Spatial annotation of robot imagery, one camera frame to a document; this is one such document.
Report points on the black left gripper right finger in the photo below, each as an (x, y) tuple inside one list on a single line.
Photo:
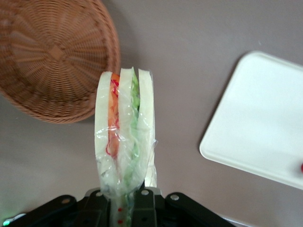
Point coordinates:
[(144, 208)]

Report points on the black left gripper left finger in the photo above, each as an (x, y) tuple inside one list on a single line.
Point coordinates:
[(97, 208)]

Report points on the plastic triangle sandwich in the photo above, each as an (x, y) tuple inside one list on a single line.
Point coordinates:
[(125, 118)]

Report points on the beige plastic tray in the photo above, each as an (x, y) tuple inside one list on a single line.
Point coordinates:
[(255, 118)]

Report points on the round brown wicker basket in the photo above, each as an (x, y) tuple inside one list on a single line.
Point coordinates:
[(47, 59)]

